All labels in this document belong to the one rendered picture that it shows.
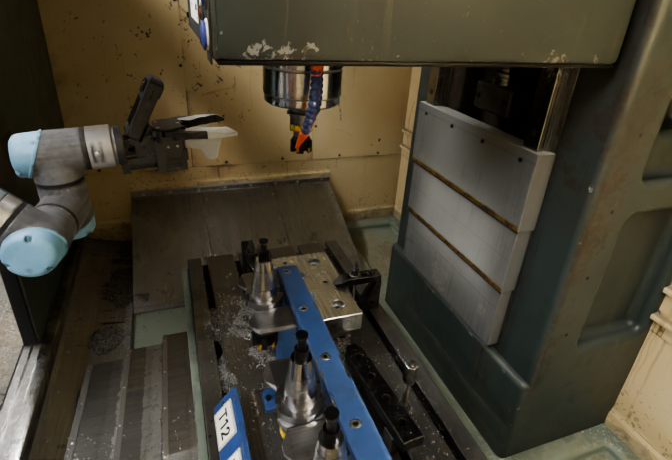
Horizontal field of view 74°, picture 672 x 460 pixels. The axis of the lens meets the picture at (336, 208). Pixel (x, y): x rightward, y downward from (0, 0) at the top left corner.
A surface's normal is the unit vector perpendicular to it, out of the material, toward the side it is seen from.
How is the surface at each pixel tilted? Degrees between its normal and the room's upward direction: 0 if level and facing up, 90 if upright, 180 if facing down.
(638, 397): 90
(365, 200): 90
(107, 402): 8
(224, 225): 25
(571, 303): 90
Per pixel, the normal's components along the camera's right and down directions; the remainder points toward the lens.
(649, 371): -0.94, 0.10
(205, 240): 0.22, -0.66
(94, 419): 0.01, -0.95
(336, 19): 0.34, 0.43
